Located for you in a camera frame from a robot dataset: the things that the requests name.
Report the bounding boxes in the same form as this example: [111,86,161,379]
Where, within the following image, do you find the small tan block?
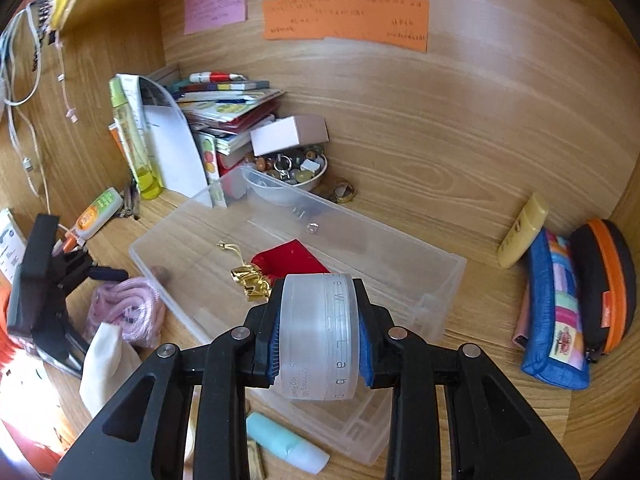
[247,441,269,480]

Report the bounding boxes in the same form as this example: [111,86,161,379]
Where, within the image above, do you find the pink cord with clips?
[56,35,79,124]

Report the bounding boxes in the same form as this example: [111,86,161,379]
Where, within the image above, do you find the blue patchwork pouch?
[520,228,592,391]

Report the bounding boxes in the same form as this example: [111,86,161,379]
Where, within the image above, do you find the white power strip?
[27,0,59,73]

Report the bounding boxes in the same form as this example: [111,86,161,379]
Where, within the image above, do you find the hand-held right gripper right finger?
[352,279,581,480]

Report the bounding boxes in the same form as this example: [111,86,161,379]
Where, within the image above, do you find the wooden desktop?
[0,72,640,480]

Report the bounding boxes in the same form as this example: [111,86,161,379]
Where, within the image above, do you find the mint green tube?
[245,411,331,475]

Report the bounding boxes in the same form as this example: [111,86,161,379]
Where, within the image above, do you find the red cloth pouch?
[248,240,331,282]

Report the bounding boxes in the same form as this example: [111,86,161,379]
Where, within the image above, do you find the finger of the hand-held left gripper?
[61,260,130,306]
[52,247,95,272]

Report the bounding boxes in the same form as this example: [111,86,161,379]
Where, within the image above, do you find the clear plastic bin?
[129,165,468,467]

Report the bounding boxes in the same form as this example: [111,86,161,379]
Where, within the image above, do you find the pink paper note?
[183,0,248,36]

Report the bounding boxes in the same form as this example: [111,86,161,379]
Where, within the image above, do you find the white printed card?
[0,207,27,287]

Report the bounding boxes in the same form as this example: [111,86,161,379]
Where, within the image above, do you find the pile of beads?
[250,144,326,181]

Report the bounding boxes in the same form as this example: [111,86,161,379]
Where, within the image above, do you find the white cable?
[0,2,52,215]

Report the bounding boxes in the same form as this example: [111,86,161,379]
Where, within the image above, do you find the pink flat case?
[512,280,534,349]

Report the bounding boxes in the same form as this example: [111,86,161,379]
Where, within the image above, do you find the gold ribbon charm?
[216,241,274,304]

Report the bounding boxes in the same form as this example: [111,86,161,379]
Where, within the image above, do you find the stack of books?
[165,66,287,173]

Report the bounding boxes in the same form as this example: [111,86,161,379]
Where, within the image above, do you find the fruit print booklet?
[197,132,230,208]

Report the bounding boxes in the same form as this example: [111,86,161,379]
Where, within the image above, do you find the white cloth pouch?
[79,322,146,419]

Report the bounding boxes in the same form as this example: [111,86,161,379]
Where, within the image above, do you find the white bowl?
[245,152,329,207]

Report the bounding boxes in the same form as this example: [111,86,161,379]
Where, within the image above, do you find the bundle of dark pens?
[117,175,144,222]

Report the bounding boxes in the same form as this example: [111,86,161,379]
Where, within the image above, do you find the white orange glue bottle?
[55,187,125,257]

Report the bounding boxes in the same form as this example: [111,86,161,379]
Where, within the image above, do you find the orange paper note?
[262,0,430,54]

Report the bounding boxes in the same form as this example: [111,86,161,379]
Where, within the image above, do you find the pink braided rope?
[86,280,167,349]

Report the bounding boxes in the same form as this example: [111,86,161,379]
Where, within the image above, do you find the yellow tube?
[496,192,550,270]

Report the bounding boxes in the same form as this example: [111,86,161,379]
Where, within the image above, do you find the orange white tube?
[109,122,132,173]

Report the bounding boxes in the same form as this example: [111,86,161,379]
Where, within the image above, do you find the white paper sheet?
[117,75,211,207]

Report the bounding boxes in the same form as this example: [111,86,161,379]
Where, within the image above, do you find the black orange zip case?
[570,218,634,364]

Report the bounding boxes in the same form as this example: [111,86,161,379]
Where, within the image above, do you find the small white box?
[250,115,330,157]

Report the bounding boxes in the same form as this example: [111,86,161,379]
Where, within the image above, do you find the gold ring tape roll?
[320,177,357,205]

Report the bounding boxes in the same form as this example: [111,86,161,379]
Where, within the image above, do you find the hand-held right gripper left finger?
[52,277,288,480]

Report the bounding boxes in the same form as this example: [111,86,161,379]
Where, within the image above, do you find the yellow green bottle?
[109,77,164,200]

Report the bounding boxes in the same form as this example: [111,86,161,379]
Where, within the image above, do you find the red white pen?
[189,71,249,85]

